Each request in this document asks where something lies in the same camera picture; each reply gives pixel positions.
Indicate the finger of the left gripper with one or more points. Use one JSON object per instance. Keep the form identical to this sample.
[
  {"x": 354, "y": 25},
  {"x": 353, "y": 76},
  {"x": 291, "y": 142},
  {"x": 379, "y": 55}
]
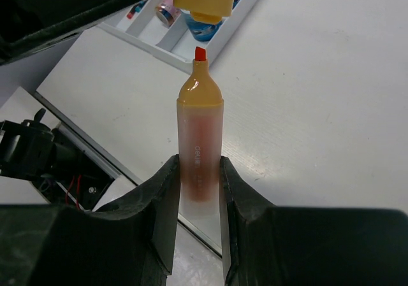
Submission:
[{"x": 30, "y": 26}]

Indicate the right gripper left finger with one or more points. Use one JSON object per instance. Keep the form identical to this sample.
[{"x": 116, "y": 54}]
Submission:
[{"x": 129, "y": 241}]

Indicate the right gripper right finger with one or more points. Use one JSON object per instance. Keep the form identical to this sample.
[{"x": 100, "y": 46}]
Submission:
[{"x": 265, "y": 244}]

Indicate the red pen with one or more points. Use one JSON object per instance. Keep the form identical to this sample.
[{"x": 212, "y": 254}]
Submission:
[{"x": 135, "y": 9}]

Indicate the pink capped pencil tube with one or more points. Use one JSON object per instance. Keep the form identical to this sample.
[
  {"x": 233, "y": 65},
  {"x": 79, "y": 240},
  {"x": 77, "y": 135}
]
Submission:
[{"x": 167, "y": 13}]

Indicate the white divided plastic tray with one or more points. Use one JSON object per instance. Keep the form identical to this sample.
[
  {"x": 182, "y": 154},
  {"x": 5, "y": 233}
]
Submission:
[{"x": 173, "y": 45}]

